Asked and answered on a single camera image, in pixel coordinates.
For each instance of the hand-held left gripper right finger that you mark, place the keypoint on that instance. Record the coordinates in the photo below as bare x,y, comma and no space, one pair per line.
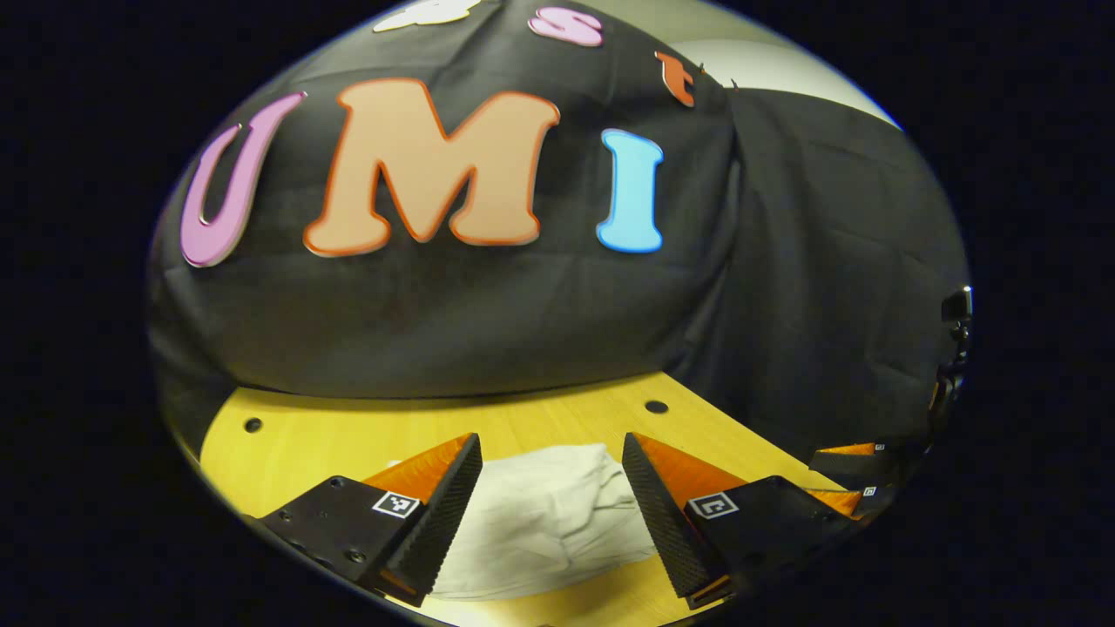
666,522

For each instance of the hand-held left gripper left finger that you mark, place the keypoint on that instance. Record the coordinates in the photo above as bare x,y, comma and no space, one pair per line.
440,522

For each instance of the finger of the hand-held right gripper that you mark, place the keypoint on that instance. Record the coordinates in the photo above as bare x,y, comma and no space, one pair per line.
849,501
849,461

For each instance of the white jeans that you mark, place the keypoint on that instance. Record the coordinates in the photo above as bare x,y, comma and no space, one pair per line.
540,514

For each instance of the black backdrop cloth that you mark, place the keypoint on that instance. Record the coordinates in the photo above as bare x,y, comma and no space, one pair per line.
479,313

